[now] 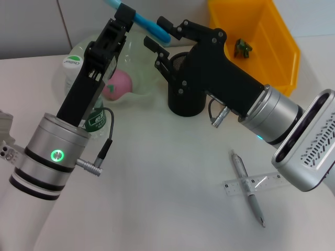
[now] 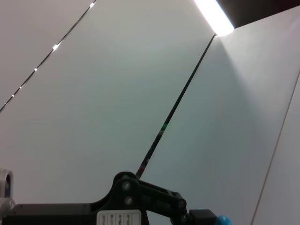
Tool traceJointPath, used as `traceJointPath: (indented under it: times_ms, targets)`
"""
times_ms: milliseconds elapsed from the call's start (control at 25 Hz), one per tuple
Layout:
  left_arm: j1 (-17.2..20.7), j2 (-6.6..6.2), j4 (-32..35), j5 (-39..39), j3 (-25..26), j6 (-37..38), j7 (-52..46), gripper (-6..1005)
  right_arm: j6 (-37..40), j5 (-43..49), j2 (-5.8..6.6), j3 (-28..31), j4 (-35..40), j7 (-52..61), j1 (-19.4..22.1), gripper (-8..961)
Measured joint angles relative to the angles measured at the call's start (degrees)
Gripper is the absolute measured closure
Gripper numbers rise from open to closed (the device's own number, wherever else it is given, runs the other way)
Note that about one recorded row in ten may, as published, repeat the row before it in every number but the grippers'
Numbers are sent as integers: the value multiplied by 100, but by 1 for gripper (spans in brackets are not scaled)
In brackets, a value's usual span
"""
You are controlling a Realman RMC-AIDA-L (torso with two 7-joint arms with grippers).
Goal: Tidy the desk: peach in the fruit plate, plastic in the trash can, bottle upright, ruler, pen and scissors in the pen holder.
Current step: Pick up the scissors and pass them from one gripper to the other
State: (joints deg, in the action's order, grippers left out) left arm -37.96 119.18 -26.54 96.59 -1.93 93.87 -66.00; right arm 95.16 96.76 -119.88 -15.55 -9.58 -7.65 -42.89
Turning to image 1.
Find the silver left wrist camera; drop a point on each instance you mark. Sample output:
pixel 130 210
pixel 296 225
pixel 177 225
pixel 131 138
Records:
pixel 8 154

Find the yellow plastic storage bin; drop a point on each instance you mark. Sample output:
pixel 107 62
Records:
pixel 274 39

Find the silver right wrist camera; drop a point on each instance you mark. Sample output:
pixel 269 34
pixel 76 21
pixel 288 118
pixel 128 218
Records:
pixel 308 157

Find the pink peach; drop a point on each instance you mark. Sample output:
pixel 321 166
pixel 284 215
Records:
pixel 121 81

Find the black mesh pen cup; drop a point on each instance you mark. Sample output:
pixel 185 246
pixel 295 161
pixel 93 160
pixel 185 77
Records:
pixel 185 104

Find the grey ballpoint pen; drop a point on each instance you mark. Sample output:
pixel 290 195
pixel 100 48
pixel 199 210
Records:
pixel 255 206

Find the transparent plastic ruler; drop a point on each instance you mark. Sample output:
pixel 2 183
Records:
pixel 233 188

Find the blue teal scissors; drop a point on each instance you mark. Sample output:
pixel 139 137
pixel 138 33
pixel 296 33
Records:
pixel 157 30

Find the translucent green fruit plate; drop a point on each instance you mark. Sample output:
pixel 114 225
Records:
pixel 141 75

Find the green plastic wrapper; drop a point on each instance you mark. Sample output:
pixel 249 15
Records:
pixel 242 48

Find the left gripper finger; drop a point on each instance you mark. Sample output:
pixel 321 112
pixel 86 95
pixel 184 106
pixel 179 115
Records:
pixel 125 18

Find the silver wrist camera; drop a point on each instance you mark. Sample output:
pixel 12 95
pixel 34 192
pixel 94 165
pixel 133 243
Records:
pixel 308 157
pixel 8 154

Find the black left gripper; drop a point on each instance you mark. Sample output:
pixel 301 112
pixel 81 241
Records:
pixel 81 96

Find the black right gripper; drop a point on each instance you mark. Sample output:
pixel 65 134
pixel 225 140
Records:
pixel 217 73

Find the clear green-label water bottle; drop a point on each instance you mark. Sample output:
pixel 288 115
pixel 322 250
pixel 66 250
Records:
pixel 72 62

